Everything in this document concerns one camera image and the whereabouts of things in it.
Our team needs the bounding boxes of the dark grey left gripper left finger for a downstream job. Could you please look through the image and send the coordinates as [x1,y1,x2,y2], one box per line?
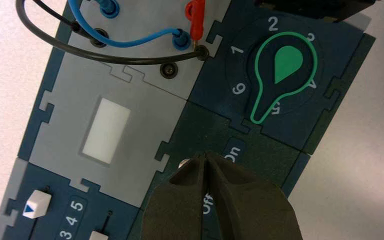
[141,152,210,240]

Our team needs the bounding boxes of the white rectangular display window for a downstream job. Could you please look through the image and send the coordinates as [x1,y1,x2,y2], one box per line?
[81,97,132,166]

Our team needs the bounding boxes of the white slider knob blue arrow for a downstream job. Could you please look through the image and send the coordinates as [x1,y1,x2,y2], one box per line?
[89,230,109,240]
[22,189,53,220]

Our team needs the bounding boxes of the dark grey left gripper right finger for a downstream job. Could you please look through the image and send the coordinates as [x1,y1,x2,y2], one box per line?
[206,151,303,240]

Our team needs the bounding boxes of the red cable with plug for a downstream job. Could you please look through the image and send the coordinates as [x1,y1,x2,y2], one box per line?
[184,0,207,50]

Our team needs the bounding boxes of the teal and grey control board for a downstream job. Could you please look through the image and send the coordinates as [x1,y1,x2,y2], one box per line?
[0,0,377,240]

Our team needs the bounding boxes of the dark rotary knob green outline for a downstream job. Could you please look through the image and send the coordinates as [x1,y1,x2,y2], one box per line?
[249,31,319,125]

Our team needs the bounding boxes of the black bulky block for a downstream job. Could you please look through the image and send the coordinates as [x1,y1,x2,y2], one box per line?
[254,0,377,23]

